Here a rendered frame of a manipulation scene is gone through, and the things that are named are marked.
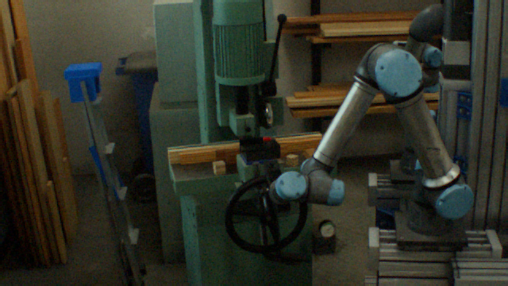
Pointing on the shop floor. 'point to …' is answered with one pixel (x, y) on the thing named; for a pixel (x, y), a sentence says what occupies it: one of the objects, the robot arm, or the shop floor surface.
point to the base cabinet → (290, 272)
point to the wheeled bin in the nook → (145, 85)
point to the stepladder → (105, 167)
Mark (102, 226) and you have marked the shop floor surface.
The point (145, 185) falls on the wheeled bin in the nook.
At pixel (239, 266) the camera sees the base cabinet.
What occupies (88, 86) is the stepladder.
